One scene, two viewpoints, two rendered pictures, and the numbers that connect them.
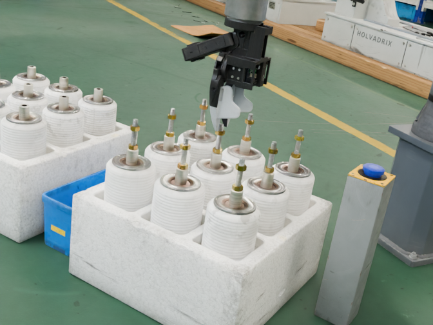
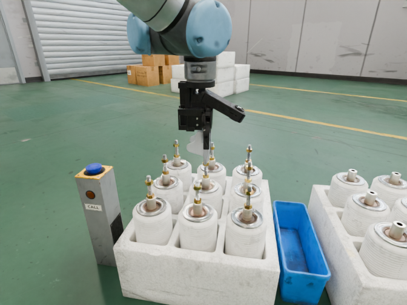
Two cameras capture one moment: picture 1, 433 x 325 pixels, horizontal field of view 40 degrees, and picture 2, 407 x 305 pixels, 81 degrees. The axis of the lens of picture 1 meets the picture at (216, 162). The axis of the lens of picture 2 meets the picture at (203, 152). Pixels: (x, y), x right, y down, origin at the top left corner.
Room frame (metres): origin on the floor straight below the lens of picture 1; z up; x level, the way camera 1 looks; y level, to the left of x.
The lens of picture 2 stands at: (1.64, -0.20, 0.62)
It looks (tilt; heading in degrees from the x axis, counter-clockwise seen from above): 24 degrees down; 160
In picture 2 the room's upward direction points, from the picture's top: straight up
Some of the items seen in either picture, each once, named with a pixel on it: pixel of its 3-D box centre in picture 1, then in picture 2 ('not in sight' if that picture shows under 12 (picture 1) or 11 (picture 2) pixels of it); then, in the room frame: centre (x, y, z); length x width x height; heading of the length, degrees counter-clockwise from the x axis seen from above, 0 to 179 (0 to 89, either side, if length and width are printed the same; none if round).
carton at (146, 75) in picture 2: not in sight; (147, 75); (-2.59, 0.32, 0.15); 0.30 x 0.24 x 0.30; 30
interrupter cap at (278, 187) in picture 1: (266, 186); (166, 182); (1.03, -0.10, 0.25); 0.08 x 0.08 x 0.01
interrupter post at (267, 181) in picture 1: (267, 179); (166, 178); (1.03, -0.10, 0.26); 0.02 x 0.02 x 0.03
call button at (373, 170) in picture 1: (372, 171); (94, 169); (1.02, -0.29, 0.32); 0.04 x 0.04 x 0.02
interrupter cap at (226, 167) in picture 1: (214, 166); (205, 186); (1.09, 0.00, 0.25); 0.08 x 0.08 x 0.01
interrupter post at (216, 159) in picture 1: (216, 160); (205, 182); (1.09, 0.00, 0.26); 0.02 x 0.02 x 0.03
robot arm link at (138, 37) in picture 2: not in sight; (162, 33); (1.13, -0.10, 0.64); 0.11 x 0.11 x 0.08; 17
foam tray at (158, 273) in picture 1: (204, 236); (205, 229); (1.09, 0.00, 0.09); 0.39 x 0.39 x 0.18; 60
